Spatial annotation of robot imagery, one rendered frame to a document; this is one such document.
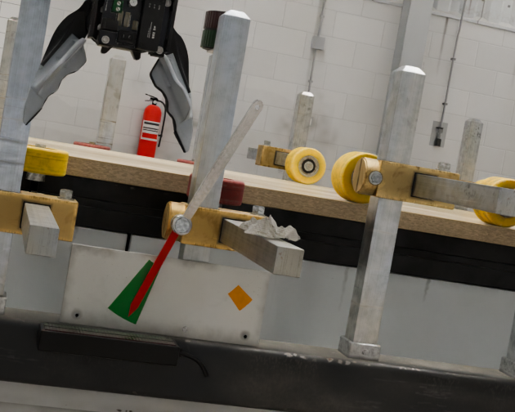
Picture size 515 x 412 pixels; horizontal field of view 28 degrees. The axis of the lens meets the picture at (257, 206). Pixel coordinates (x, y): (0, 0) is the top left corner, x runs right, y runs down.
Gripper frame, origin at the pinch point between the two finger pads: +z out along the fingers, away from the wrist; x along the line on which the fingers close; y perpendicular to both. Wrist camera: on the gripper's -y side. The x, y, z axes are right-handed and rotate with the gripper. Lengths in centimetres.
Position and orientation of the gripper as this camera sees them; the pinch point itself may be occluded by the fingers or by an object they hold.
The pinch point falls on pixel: (105, 141)
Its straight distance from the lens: 96.8
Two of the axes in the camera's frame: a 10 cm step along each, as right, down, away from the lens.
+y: 2.3, 0.9, -9.7
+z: -1.7, 9.8, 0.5
